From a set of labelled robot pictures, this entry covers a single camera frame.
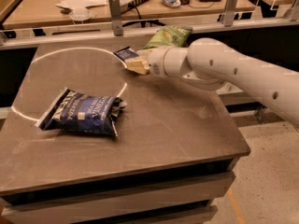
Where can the grey power strip box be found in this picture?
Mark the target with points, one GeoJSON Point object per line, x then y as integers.
{"type": "Point", "coordinates": [127, 5]}

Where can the blue potato chip bag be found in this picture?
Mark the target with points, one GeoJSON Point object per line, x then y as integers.
{"type": "Point", "coordinates": [81, 113]}

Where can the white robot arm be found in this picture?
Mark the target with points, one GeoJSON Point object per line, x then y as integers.
{"type": "Point", "coordinates": [209, 64]}

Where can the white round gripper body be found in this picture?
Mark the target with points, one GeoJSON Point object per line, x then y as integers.
{"type": "Point", "coordinates": [156, 61]}

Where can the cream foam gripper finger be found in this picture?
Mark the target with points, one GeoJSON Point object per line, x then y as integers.
{"type": "Point", "coordinates": [144, 52]}
{"type": "Point", "coordinates": [138, 66]}

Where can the blue rxbar blueberry wrapper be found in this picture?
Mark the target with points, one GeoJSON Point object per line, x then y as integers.
{"type": "Point", "coordinates": [125, 54]}

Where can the green chip bag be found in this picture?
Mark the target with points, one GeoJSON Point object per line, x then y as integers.
{"type": "Point", "coordinates": [169, 36]}

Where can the grey metal post left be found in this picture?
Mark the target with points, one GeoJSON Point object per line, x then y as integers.
{"type": "Point", "coordinates": [115, 13]}

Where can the white papers on desk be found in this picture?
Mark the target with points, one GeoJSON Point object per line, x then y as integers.
{"type": "Point", "coordinates": [81, 3]}

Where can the grey drawer cabinet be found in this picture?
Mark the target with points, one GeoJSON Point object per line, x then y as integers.
{"type": "Point", "coordinates": [175, 196]}

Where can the grey metal post right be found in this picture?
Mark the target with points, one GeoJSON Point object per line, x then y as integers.
{"type": "Point", "coordinates": [229, 13]}

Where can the grey metal post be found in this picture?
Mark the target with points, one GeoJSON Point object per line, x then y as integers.
{"type": "Point", "coordinates": [115, 13]}
{"type": "Point", "coordinates": [229, 13]}

